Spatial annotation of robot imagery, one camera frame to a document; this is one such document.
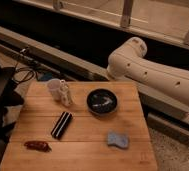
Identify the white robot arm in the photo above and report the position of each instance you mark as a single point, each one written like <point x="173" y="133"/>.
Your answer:
<point x="128" y="60"/>

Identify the black round bowl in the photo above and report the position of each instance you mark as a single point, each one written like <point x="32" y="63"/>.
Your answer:
<point x="101" y="102"/>

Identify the white plastic cup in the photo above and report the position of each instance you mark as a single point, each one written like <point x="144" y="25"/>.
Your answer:
<point x="53" y="86"/>

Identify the black white striped box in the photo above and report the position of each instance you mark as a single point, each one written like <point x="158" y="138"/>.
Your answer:
<point x="61" y="125"/>

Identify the blue sponge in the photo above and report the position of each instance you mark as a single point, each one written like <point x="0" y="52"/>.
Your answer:
<point x="118" y="140"/>

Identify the red chili pepper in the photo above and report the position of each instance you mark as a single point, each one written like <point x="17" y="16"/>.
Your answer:
<point x="37" y="145"/>

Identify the grey metal rail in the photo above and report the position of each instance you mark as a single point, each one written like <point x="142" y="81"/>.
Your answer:
<point x="151" y="97"/>

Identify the wooden railing frame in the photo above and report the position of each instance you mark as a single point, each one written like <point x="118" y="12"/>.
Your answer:
<point x="163" y="20"/>

